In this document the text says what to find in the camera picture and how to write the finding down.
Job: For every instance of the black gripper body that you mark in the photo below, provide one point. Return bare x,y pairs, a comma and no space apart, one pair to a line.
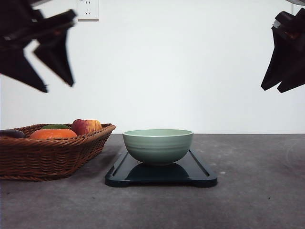
289,25
22,23

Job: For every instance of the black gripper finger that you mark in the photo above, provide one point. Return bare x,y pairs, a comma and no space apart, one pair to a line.
288,58
53,52
14,64
292,82

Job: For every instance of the light green ceramic bowl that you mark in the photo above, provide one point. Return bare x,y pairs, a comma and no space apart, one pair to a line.
157,146

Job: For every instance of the brown wicker basket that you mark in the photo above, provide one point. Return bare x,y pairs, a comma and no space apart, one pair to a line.
33,159

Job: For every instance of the dark purple eggplant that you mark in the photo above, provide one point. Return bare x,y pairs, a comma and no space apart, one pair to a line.
12,133

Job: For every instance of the dark green avocado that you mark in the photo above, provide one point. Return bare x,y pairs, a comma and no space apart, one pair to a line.
55,126

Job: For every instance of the orange tangerine fruit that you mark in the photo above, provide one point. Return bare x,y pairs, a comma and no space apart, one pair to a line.
53,133

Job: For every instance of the red yellow apple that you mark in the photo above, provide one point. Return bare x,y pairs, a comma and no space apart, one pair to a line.
85,126

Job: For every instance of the dark teal rectangular tray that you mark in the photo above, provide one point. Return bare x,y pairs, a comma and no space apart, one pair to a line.
189,169

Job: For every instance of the white wall socket left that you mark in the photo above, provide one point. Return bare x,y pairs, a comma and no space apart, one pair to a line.
88,10

